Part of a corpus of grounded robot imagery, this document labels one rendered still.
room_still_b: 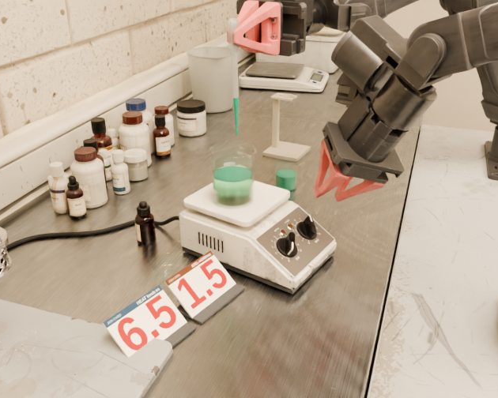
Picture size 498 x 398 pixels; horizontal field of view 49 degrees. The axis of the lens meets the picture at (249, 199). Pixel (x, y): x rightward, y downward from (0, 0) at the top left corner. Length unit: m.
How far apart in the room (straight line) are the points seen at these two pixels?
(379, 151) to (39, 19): 0.69
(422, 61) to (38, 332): 0.53
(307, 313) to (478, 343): 0.21
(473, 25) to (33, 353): 0.58
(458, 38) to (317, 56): 1.28
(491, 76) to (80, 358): 0.85
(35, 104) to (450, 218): 0.78
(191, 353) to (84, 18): 0.78
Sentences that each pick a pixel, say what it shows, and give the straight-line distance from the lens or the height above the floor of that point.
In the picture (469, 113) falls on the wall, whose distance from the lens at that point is 2.27.
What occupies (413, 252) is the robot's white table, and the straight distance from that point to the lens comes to 0.87.
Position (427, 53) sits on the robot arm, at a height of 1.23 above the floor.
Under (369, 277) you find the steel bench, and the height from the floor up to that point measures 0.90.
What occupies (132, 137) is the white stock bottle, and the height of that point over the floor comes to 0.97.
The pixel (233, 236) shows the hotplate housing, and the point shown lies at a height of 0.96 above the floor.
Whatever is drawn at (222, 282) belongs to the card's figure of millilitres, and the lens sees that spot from 0.75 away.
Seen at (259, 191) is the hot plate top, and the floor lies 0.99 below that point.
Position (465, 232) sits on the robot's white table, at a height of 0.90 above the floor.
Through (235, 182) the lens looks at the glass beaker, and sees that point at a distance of 0.75.
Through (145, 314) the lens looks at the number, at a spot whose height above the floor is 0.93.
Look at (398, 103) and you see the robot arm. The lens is 0.65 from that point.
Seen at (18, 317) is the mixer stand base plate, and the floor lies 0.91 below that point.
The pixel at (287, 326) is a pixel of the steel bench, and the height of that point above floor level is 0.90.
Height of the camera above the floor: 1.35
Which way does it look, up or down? 27 degrees down
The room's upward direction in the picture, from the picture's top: straight up
